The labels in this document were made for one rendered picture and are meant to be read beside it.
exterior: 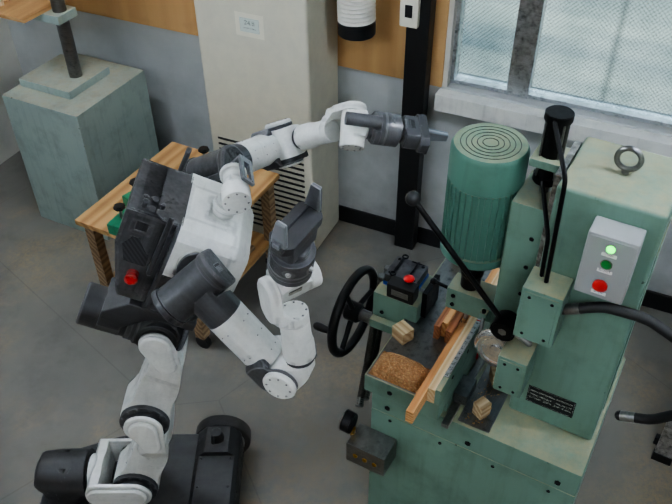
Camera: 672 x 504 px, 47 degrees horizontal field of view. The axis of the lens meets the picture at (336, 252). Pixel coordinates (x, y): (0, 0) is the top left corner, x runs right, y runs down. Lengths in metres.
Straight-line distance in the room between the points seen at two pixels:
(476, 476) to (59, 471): 1.29
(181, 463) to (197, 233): 1.23
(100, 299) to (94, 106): 1.74
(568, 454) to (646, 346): 1.53
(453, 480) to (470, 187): 0.90
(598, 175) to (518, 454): 0.76
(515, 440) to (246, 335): 0.77
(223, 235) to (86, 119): 1.96
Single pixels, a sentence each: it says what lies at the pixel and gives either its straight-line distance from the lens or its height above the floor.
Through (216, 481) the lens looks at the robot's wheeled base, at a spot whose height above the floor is 0.19.
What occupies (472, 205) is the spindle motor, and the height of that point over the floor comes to 1.39.
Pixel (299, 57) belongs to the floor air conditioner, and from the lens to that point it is 3.17.
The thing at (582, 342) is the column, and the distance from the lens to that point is 1.86.
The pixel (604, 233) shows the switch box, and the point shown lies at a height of 1.48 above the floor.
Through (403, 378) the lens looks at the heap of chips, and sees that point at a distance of 1.98.
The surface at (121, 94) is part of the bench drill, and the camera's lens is 3.79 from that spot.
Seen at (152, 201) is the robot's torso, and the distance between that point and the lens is 1.77.
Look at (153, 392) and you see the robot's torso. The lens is 2.24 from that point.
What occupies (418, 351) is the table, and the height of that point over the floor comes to 0.90.
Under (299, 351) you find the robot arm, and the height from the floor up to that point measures 1.22.
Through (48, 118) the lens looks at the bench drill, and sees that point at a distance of 3.73.
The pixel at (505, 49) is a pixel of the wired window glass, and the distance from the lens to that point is 3.25.
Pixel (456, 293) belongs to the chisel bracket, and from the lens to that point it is 2.01.
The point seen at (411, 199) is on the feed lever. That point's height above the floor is 1.41.
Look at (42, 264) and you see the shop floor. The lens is 3.94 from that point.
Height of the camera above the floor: 2.44
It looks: 41 degrees down
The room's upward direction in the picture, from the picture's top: 1 degrees counter-clockwise
